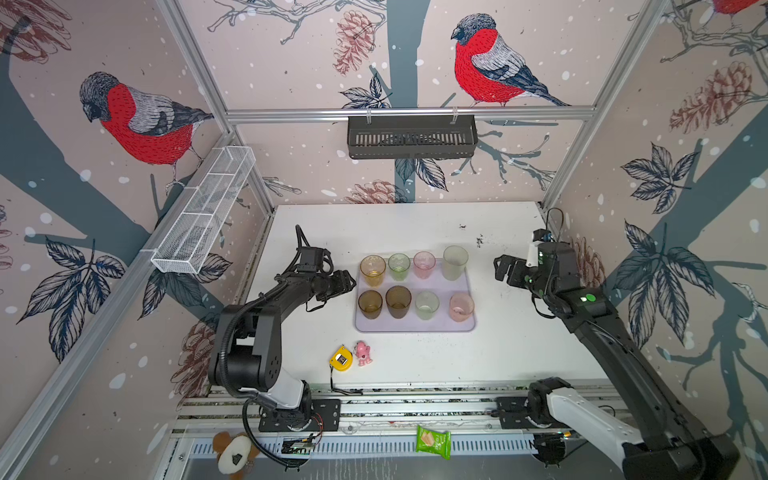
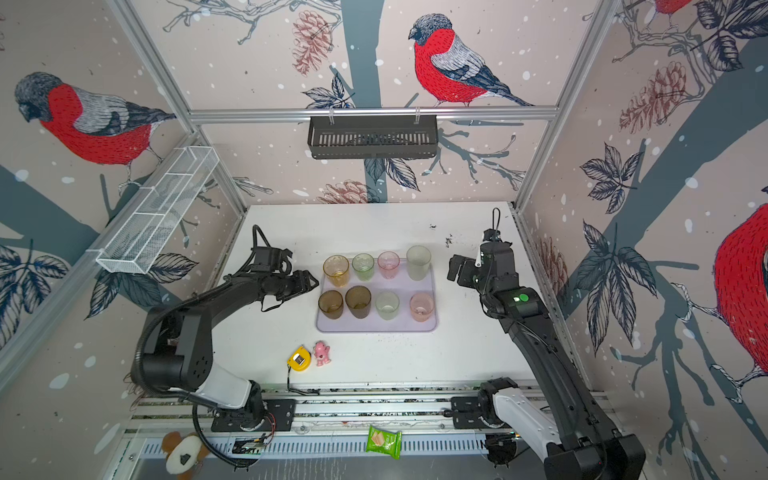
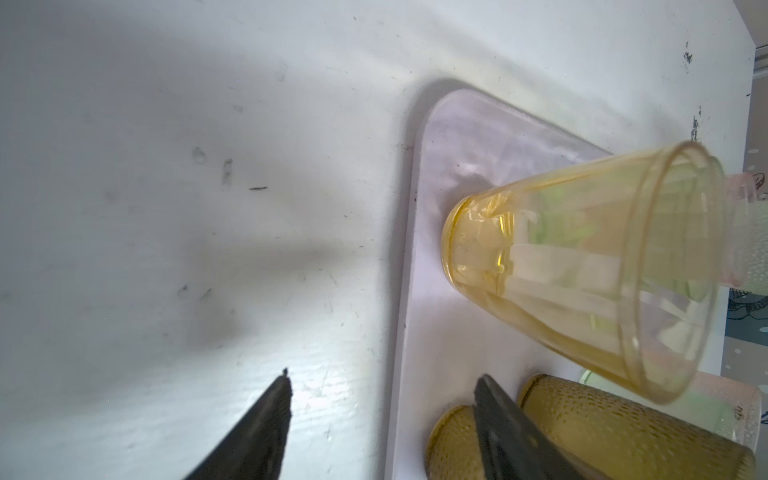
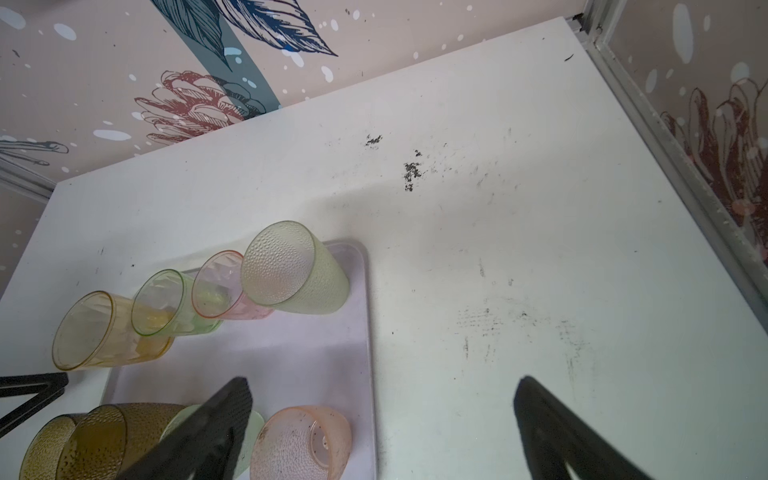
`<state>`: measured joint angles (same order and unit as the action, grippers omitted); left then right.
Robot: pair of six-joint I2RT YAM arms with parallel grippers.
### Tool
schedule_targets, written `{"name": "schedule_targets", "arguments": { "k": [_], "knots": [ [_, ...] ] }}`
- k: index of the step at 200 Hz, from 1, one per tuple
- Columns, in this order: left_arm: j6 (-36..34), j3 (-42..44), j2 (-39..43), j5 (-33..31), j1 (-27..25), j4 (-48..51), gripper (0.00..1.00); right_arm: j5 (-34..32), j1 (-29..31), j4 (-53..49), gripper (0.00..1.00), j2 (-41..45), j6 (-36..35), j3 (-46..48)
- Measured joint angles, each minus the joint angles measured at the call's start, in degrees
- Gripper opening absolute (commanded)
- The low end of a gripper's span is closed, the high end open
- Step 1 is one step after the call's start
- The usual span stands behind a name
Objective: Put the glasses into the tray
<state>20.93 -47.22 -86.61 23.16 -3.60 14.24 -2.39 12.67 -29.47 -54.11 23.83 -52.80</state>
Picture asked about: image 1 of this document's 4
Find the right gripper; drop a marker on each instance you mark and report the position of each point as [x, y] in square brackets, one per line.
[518, 267]

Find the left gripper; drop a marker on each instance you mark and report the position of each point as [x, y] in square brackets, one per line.
[341, 283]

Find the pale green frosted glass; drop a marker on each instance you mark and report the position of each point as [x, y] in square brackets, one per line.
[454, 261]

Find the brown textured glass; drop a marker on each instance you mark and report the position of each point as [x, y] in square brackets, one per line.
[370, 303]

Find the yellow clear glass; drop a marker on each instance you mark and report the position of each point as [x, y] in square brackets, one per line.
[373, 268]

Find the pink textured glass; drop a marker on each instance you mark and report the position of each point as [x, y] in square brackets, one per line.
[461, 307]

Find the lilac plastic tray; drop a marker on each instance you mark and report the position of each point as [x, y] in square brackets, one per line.
[440, 322]

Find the olive brown glass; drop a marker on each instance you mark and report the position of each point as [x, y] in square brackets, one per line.
[398, 299]

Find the pink clear glass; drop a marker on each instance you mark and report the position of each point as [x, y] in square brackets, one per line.
[424, 263]

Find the green clear glass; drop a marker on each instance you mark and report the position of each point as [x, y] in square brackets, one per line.
[399, 265]

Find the light green textured glass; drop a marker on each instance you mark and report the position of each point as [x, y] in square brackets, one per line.
[426, 305]

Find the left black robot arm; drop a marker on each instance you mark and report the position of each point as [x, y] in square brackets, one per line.
[246, 358]

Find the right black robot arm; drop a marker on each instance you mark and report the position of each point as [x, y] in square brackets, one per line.
[665, 441]

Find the yellow tape measure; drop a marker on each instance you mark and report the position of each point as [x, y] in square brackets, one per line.
[342, 359]

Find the pink toy figure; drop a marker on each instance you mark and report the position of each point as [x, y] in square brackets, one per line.
[363, 353]

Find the green snack packet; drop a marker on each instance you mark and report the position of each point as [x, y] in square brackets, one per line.
[432, 442]

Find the plush toy dog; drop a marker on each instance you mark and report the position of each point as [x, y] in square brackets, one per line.
[235, 454]

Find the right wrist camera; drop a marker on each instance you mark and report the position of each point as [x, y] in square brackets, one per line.
[539, 236]

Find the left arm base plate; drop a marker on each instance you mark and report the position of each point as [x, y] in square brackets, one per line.
[318, 415]

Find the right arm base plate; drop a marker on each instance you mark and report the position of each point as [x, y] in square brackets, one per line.
[513, 414]

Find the black wall basket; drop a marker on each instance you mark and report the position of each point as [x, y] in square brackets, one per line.
[435, 137]

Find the aluminium rail frame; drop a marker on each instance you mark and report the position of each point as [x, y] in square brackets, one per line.
[379, 423]

